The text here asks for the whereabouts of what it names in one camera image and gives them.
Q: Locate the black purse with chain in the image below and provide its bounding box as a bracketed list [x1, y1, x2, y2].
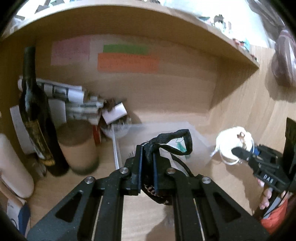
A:
[141, 129, 194, 205]

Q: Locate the hanging brown bag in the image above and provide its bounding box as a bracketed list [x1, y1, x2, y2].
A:
[271, 29, 295, 88]

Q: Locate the translucent plastic storage box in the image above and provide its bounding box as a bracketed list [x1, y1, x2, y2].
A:
[111, 122, 211, 171]

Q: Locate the dark wine bottle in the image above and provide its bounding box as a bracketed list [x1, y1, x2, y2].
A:
[18, 46, 69, 177]

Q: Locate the pink mug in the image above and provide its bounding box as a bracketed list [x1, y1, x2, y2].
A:
[1, 133, 34, 199]

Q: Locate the white bowl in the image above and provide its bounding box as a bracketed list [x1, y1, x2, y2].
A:
[100, 123, 132, 139]

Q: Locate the person's hand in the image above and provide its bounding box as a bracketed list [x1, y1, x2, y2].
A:
[257, 179, 273, 210]

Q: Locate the small white box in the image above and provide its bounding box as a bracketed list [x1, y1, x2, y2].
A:
[102, 103, 127, 125]

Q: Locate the brown cardboard box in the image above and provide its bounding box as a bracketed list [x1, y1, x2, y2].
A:
[57, 120, 99, 175]

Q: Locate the green sticky note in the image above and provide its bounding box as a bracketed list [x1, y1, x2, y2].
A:
[103, 44, 149, 55]

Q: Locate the orange sticky note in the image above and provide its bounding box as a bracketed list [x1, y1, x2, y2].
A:
[97, 53, 159, 74]

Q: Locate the white drawstring pouch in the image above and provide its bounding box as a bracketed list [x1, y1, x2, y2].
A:
[210, 126, 255, 166]

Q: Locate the pink sticky note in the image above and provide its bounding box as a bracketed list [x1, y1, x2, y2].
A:
[51, 36, 91, 66]

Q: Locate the wooden shelf board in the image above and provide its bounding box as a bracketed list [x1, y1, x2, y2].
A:
[1, 1, 259, 67]

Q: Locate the white blue carton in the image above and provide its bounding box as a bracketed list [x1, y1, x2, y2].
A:
[0, 182, 32, 238]

